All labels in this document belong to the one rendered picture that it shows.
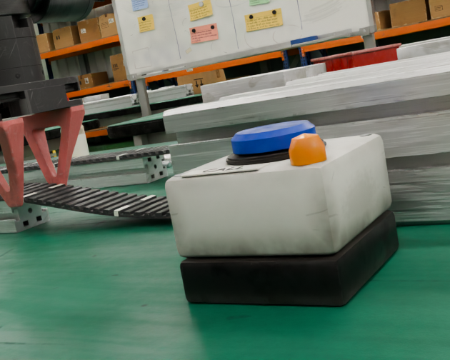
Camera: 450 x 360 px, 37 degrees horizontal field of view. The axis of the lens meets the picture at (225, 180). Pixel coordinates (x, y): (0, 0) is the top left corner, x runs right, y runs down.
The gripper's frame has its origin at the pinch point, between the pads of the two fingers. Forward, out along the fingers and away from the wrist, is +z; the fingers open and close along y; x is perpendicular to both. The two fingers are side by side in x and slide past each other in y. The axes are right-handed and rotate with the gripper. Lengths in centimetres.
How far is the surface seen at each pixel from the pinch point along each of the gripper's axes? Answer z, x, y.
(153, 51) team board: -26, 185, 280
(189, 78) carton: -7, 232, 384
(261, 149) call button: -3.4, -30.9, -15.3
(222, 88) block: -5.5, -12.3, 13.8
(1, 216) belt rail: 1.8, 3.5, -1.4
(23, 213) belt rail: 1.8, 1.3, -0.8
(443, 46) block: -5.3, -27.7, 36.8
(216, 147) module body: -2.5, -22.4, -5.3
